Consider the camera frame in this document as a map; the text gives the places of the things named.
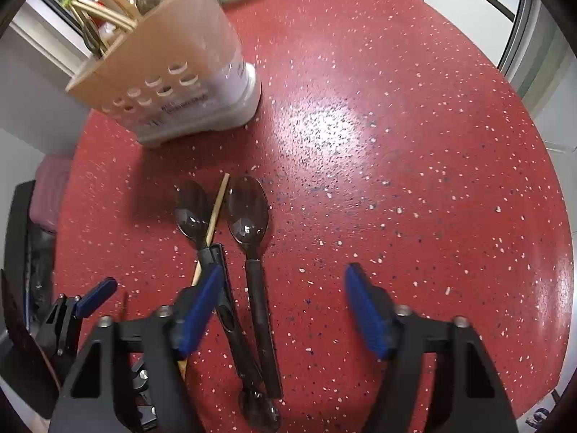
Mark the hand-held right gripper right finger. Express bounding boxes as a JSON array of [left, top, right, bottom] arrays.
[[345, 263, 519, 433]]

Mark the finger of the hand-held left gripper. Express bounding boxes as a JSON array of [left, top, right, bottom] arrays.
[[130, 355, 158, 431], [74, 277, 119, 319]]

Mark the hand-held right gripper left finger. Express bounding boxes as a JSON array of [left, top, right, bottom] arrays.
[[47, 264, 225, 433]]

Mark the dark spoon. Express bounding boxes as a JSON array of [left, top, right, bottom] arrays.
[[178, 172, 230, 380]]

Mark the beige plastic utensil holder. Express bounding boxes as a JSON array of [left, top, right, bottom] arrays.
[[65, 0, 263, 147]]

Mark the black chair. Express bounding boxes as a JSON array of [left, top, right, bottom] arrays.
[[4, 180, 57, 312]]

